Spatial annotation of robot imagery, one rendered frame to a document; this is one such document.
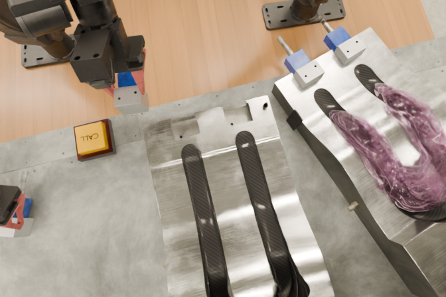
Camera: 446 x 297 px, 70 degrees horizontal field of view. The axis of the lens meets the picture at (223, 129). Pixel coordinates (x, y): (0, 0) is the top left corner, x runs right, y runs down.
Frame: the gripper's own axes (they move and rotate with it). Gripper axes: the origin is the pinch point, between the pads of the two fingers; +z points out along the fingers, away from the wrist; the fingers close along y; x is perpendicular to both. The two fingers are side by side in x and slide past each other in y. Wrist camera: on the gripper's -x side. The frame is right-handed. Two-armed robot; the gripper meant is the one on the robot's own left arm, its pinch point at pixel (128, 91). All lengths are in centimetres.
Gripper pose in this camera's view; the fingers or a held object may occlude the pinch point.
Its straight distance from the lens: 61.7
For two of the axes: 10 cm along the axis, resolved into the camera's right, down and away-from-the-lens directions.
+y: 9.9, -1.3, 0.0
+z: 0.9, 6.8, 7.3
